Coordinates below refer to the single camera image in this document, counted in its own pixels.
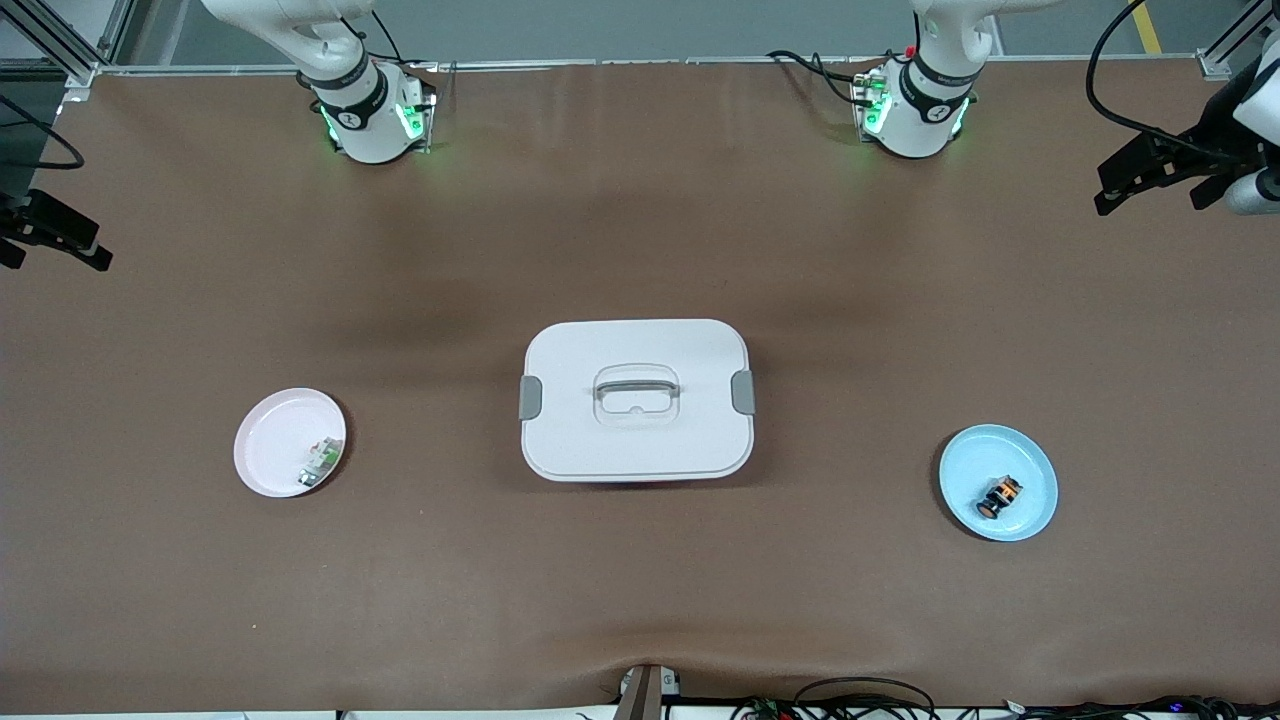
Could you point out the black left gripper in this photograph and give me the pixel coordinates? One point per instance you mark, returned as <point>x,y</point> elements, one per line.
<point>1212,133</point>

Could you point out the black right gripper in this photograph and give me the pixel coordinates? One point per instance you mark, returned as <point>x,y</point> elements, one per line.
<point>22,214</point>

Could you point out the orange and black switch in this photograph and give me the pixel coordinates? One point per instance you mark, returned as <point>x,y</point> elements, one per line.
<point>1000,497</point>

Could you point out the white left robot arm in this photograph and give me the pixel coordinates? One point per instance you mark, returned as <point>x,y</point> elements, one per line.
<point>925,110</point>

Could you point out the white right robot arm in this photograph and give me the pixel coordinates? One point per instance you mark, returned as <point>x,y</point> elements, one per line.
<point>365,120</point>

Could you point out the pink round plate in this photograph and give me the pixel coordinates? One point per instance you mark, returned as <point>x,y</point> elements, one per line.
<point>275,440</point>

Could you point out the light blue round plate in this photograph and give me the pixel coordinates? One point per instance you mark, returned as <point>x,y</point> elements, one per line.
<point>975,460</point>

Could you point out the green and white small component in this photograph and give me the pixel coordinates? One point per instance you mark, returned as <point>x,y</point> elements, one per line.
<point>320,462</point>

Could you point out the white lidded storage box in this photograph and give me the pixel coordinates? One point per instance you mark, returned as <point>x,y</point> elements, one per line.
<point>640,440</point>

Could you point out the aluminium frame post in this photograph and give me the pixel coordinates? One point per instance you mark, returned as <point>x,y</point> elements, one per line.
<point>55,45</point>
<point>1215,65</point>

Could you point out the camera stand post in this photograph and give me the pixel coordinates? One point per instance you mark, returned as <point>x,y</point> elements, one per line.
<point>640,695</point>

